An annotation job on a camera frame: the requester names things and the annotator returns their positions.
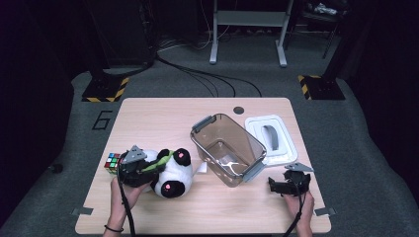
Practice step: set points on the black cabinet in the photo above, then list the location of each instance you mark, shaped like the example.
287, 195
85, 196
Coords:
125, 33

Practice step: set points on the black striped stand base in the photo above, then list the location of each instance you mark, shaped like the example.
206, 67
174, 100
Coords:
105, 89
321, 87

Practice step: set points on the panda plush toy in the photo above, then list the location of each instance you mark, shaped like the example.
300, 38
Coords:
179, 174

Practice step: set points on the clear grey storage box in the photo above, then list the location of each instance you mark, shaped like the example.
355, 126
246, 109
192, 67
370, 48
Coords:
227, 148

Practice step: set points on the white metal stand frame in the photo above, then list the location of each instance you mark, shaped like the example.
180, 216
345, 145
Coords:
250, 18

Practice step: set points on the dark round table grommet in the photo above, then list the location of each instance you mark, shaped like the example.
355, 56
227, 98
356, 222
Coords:
238, 110

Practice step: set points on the dark chair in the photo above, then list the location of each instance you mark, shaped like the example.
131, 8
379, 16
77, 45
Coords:
329, 23

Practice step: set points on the grey cloth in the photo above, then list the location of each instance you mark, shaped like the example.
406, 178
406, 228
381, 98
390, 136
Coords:
325, 9

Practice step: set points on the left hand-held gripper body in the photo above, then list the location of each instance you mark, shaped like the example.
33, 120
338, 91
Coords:
131, 173

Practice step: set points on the colourful puzzle cube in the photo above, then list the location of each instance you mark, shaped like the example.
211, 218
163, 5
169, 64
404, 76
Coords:
112, 163

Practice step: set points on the person's left hand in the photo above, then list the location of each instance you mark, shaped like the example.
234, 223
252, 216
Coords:
123, 199

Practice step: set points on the person's right hand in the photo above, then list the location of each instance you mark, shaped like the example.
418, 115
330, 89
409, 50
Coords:
303, 209

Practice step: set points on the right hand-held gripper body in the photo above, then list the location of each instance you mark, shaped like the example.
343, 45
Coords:
298, 182

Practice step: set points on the grey tape piece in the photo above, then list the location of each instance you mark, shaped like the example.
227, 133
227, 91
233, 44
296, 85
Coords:
82, 211

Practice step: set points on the black wristband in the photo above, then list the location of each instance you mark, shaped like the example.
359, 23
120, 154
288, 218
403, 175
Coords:
113, 229

